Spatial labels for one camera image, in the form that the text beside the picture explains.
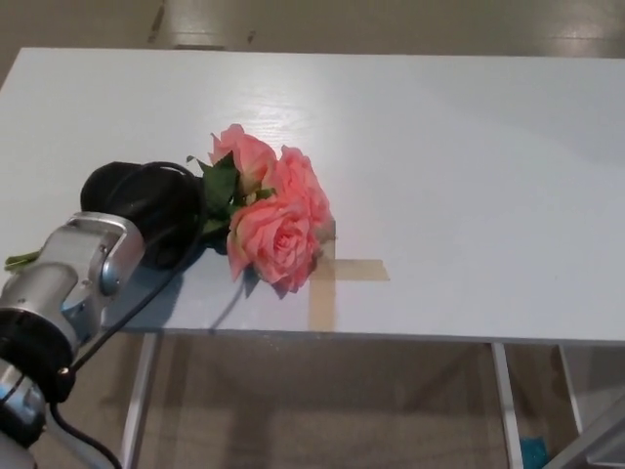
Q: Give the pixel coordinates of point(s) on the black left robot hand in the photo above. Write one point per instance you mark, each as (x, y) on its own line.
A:
(146, 200)

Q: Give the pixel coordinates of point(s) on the pink rose bouquet green leaves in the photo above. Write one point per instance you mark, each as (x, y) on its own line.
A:
(280, 234)

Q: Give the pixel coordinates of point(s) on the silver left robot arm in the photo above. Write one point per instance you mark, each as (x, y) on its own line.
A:
(73, 273)

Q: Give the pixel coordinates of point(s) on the grey floor plate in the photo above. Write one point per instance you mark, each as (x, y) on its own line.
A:
(200, 47)

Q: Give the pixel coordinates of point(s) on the white metal table leg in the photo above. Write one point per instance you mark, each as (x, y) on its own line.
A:
(508, 405)
(571, 386)
(139, 405)

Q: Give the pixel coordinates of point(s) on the long beige masking tape strip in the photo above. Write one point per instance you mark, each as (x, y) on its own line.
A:
(322, 308)

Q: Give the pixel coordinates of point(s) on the teal object on floor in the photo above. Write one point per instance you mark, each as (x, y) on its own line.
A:
(533, 454)

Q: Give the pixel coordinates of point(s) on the grey metal frame bar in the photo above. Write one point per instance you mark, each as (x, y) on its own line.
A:
(595, 444)

